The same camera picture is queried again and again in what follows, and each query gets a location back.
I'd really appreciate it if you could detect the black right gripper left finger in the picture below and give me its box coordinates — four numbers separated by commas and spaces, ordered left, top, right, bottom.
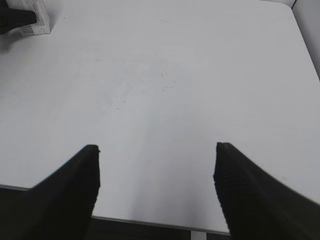
0, 144, 100, 240

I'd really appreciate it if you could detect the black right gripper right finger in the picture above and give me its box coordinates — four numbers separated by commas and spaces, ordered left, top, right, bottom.
213, 142, 320, 240

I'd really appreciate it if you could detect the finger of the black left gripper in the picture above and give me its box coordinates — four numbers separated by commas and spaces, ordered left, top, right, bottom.
0, 3, 37, 35

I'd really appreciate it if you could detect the white square plastic bottle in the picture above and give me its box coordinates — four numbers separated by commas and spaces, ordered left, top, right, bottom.
5, 0, 51, 37

